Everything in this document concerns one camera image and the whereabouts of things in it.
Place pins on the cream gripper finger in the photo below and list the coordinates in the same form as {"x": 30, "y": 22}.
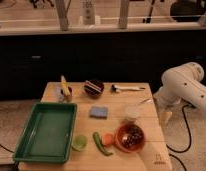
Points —
{"x": 165, "y": 116}

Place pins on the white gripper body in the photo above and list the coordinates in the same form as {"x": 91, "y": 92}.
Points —
{"x": 161, "y": 103}

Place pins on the blue sponge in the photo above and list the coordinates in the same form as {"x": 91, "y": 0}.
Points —
{"x": 99, "y": 112}

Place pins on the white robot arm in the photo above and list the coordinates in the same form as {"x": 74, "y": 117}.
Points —
{"x": 180, "y": 83}

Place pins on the green plastic tray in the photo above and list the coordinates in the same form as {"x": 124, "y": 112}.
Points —
{"x": 47, "y": 135}

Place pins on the white cup with spoon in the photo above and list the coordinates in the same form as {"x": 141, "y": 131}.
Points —
{"x": 132, "y": 110}

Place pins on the orange bowl with beans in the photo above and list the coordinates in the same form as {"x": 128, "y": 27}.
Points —
{"x": 129, "y": 138}

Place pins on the black and white brush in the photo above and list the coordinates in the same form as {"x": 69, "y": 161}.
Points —
{"x": 118, "y": 88}

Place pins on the orange carrot piece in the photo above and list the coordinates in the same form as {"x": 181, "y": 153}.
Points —
{"x": 108, "y": 139}

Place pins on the green chili pepper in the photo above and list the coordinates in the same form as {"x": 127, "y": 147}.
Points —
{"x": 97, "y": 140}

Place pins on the small green cup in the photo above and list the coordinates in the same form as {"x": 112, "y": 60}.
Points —
{"x": 79, "y": 142}

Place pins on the yellow banana in cup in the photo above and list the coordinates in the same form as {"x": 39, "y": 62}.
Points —
{"x": 65, "y": 89}

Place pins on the white remote control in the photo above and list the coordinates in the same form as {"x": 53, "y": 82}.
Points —
{"x": 88, "y": 12}

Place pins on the wooden table frame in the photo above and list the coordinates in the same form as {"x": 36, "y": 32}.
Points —
{"x": 62, "y": 11}

